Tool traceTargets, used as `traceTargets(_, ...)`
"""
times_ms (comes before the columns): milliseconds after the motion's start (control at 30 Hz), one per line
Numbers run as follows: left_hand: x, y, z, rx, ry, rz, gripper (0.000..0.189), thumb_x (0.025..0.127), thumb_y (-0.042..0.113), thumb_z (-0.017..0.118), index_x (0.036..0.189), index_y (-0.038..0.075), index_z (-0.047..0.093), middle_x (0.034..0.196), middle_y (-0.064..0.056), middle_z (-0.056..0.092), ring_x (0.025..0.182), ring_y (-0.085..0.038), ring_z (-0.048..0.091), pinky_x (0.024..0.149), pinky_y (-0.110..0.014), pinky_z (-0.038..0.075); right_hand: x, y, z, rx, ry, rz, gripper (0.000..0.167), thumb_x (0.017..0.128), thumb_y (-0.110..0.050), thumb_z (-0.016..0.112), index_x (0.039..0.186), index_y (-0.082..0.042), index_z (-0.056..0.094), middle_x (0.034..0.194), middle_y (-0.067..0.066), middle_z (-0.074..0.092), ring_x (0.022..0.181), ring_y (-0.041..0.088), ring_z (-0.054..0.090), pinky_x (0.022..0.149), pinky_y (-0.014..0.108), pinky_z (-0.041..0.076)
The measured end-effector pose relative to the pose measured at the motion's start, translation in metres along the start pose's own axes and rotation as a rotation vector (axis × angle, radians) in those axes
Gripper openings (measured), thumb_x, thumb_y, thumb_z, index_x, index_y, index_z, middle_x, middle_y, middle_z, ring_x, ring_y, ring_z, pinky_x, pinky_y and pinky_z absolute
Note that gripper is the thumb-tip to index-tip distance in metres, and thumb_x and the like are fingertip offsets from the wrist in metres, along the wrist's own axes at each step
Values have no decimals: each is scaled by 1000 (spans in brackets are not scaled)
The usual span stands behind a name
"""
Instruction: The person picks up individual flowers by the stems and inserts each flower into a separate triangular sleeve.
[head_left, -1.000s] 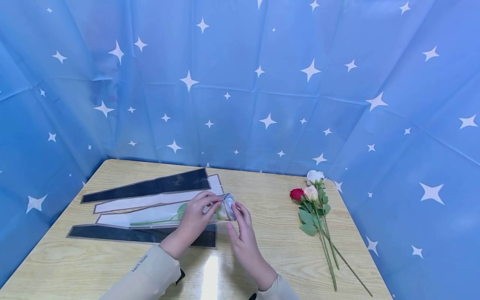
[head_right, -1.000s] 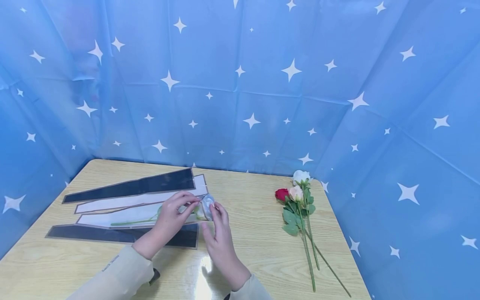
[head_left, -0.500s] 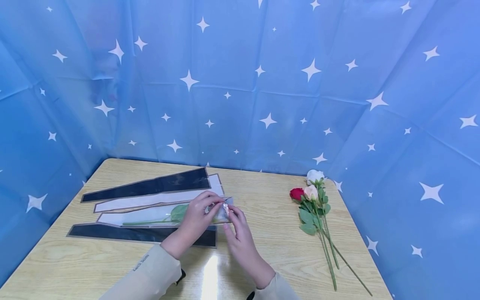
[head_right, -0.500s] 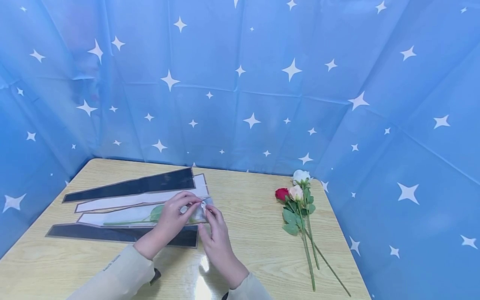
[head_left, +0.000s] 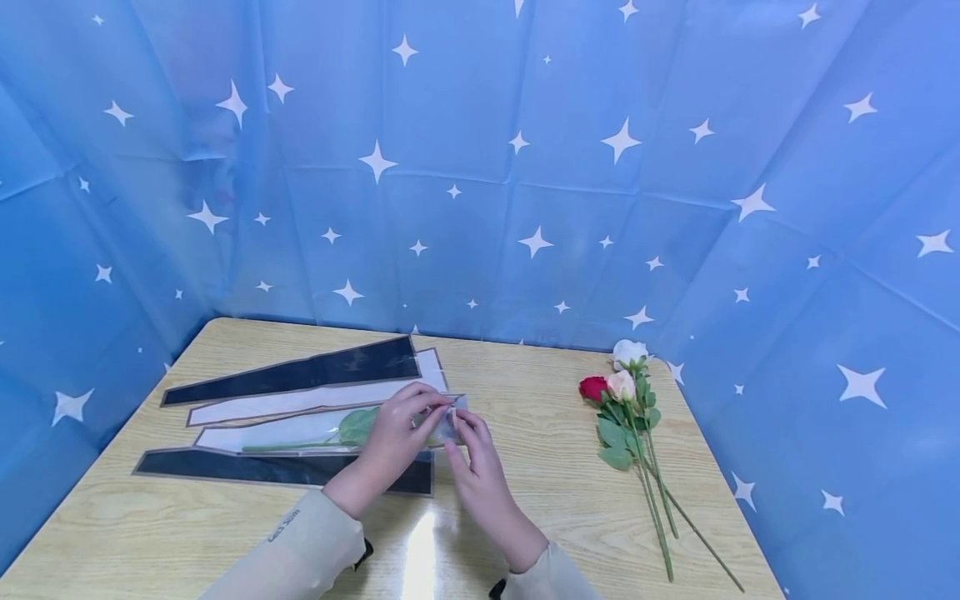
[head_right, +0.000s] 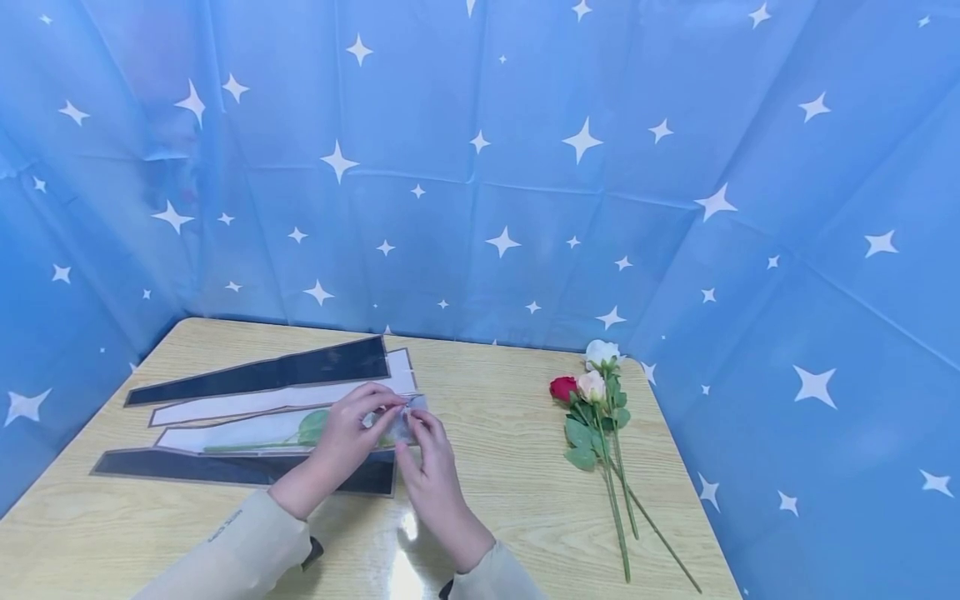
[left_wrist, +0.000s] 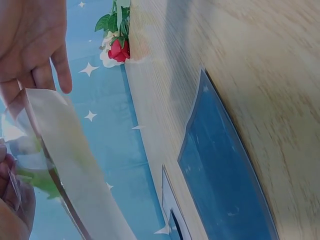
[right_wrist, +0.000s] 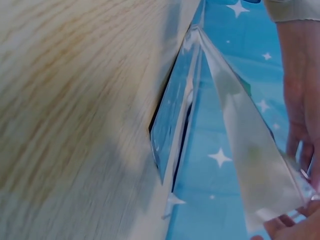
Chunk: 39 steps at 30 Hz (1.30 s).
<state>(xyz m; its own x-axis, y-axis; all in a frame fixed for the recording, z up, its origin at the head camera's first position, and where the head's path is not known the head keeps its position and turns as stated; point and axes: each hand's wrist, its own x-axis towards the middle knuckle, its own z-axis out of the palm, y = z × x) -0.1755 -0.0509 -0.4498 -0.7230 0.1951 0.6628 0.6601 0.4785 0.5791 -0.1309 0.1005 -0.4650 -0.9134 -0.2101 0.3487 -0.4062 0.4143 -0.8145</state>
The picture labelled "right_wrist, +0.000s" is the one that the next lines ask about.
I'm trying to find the person's right hand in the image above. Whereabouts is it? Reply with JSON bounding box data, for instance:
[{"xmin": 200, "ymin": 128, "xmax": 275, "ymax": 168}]
[{"xmin": 250, "ymin": 199, "xmax": 320, "ymax": 240}]

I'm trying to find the person's left hand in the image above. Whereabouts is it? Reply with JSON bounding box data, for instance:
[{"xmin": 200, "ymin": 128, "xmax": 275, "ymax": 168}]
[{"xmin": 283, "ymin": 74, "xmax": 320, "ymax": 192}]

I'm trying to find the clear plastic bag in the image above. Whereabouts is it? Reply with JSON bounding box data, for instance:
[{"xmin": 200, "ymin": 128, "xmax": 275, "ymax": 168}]
[{"xmin": 148, "ymin": 23, "xmax": 319, "ymax": 233}]

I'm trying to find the person's left forearm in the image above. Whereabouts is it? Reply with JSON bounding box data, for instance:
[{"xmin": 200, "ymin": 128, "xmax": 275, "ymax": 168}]
[{"xmin": 263, "ymin": 0, "xmax": 320, "ymax": 76}]

